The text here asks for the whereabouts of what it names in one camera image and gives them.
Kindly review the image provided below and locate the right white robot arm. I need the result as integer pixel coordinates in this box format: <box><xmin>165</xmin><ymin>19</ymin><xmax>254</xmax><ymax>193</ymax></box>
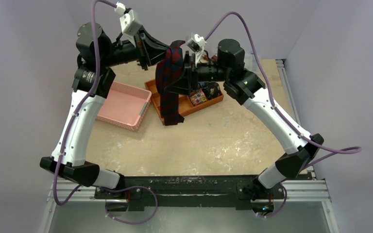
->
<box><xmin>162</xmin><ymin>39</ymin><xmax>324</xmax><ymax>198</ymax></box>

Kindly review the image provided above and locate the orange compartment tray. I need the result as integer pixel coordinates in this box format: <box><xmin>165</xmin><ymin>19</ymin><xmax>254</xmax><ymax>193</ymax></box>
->
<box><xmin>144</xmin><ymin>79</ymin><xmax>224</xmax><ymax>125</ymax></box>

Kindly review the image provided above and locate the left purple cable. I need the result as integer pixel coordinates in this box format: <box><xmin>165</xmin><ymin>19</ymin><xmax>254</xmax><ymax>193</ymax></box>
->
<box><xmin>52</xmin><ymin>0</ymin><xmax>158</xmax><ymax>225</ymax></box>

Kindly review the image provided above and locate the brown small tool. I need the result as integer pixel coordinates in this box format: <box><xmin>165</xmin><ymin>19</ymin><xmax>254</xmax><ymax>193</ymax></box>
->
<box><xmin>200</xmin><ymin>55</ymin><xmax>218</xmax><ymax>63</ymax></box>

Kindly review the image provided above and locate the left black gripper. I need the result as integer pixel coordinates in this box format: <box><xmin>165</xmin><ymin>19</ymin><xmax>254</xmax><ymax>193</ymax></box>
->
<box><xmin>101</xmin><ymin>25</ymin><xmax>175</xmax><ymax>70</ymax></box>

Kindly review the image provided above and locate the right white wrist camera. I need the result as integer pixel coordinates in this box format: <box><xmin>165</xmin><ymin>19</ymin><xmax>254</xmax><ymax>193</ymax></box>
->
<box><xmin>186</xmin><ymin>33</ymin><xmax>206</xmax><ymax>64</ymax></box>

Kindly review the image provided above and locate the red navy striped tie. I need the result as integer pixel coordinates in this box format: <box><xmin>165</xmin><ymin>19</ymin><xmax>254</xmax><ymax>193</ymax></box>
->
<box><xmin>155</xmin><ymin>40</ymin><xmax>185</xmax><ymax>126</ymax></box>

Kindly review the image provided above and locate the pink plastic basket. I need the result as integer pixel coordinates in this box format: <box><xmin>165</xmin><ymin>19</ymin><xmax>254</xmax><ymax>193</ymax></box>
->
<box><xmin>97</xmin><ymin>82</ymin><xmax>152</xmax><ymax>132</ymax></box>

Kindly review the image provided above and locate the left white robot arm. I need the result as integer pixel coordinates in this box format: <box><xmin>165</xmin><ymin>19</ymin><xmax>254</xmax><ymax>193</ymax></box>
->
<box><xmin>39</xmin><ymin>23</ymin><xmax>167</xmax><ymax>199</ymax></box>

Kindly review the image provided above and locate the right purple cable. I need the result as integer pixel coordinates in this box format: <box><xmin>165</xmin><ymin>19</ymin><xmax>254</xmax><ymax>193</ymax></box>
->
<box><xmin>204</xmin><ymin>11</ymin><xmax>362</xmax><ymax>219</ymax></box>

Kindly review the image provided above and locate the black gold rolled tie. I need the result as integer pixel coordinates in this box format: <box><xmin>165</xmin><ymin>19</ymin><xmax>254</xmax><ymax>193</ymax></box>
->
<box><xmin>202</xmin><ymin>82</ymin><xmax>222</xmax><ymax>100</ymax></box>

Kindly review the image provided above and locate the purple cable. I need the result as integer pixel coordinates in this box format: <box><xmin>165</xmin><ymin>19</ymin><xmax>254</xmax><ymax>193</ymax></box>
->
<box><xmin>52</xmin><ymin>0</ymin><xmax>158</xmax><ymax>225</ymax></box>
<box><xmin>204</xmin><ymin>11</ymin><xmax>362</xmax><ymax>219</ymax></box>

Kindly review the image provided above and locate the colourful dotted rolled tie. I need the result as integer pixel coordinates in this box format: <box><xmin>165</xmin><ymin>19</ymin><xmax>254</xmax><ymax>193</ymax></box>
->
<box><xmin>189</xmin><ymin>89</ymin><xmax>208</xmax><ymax>106</ymax></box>

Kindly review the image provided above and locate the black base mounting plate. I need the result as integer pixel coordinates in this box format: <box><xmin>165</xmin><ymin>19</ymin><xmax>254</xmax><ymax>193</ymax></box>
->
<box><xmin>94</xmin><ymin>175</ymin><xmax>285</xmax><ymax>211</ymax></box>

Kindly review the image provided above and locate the clear plastic organizer box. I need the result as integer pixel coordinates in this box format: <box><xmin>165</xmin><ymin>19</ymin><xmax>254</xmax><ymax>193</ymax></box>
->
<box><xmin>251</xmin><ymin>53</ymin><xmax>261</xmax><ymax>74</ymax></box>

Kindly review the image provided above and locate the aluminium frame rail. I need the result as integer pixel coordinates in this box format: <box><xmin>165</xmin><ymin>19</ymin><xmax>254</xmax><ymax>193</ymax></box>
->
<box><xmin>38</xmin><ymin>59</ymin><xmax>340</xmax><ymax>233</ymax></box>

